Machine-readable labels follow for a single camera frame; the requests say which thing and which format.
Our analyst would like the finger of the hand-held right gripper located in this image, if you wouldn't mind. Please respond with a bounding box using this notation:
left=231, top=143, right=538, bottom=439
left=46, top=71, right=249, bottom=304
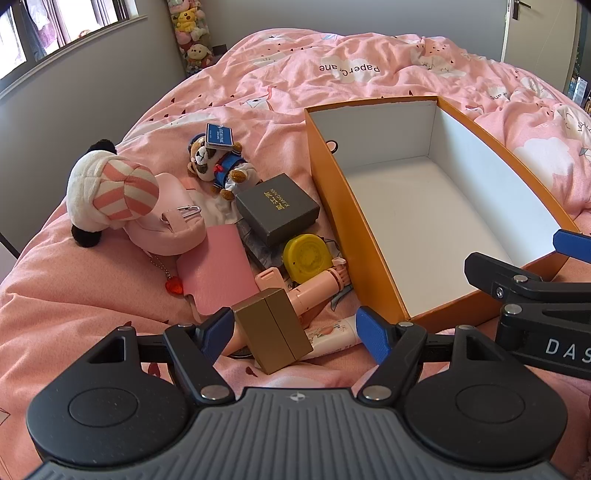
left=553, top=229, right=591, bottom=264
left=464, top=251, right=591, bottom=305

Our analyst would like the orange cardboard box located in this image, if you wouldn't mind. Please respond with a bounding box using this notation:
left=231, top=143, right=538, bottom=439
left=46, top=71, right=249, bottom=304
left=305, top=95, right=581, bottom=324

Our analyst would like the white hand cream tube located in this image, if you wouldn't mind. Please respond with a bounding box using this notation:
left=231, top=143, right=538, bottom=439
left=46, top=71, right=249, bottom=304
left=305, top=316, right=363, bottom=358

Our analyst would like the blue paper tag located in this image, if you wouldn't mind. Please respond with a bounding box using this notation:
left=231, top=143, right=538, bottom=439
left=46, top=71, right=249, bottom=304
left=204, top=123, right=236, bottom=151

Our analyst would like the pink flat card holder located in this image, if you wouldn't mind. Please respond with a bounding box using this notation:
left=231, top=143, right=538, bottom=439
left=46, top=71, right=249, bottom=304
left=177, top=224, right=262, bottom=315

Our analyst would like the red heart keychain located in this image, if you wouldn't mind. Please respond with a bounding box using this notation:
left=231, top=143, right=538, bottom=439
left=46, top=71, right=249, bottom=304
left=148, top=254, right=184, bottom=295

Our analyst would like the yellow tape measure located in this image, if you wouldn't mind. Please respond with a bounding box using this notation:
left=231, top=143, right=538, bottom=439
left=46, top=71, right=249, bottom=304
left=283, top=234, right=345, bottom=284

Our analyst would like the pink pouch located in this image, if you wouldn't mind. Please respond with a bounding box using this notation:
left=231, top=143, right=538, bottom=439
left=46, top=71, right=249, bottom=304
left=124, top=173, right=207, bottom=257

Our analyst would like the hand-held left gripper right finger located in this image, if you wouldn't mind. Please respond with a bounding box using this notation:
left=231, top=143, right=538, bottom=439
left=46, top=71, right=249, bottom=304
left=356, top=305, right=504, bottom=402

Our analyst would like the pile of plush toys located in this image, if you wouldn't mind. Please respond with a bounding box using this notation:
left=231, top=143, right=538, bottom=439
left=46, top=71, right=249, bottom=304
left=168, top=0, right=218, bottom=75

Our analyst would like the shelf with books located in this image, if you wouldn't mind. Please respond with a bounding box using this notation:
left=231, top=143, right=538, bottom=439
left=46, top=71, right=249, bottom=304
left=564, top=60, right=591, bottom=112

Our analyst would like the panda plush with striped hat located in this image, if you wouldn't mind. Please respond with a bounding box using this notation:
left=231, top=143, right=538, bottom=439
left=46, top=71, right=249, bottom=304
left=66, top=141, right=160, bottom=247

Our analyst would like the pink handheld fan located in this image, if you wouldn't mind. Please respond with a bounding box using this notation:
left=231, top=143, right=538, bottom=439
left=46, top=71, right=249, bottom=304
left=222, top=258, right=348, bottom=356

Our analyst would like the white door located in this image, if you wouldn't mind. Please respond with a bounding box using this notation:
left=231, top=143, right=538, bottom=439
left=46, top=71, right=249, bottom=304
left=502, top=0, right=583, bottom=66

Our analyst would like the gold box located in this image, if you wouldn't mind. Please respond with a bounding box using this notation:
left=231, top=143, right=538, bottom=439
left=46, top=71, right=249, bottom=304
left=231, top=287, right=315, bottom=374

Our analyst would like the pink printed blanket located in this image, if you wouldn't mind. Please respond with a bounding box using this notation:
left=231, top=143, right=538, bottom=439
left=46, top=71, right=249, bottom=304
left=0, top=28, right=591, bottom=480

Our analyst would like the bear plush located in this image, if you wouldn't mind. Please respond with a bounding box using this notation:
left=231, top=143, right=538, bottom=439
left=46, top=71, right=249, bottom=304
left=187, top=133, right=254, bottom=200

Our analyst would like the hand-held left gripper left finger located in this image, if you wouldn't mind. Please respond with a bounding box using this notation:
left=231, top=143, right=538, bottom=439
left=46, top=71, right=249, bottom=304
left=88, top=307, right=235, bottom=403

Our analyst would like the window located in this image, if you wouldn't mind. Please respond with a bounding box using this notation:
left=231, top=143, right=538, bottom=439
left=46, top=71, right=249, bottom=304
left=0, top=0, right=149, bottom=81

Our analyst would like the dark grey gift box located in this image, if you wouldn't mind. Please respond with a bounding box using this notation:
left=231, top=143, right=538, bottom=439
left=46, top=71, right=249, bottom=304
left=235, top=174, right=321, bottom=247

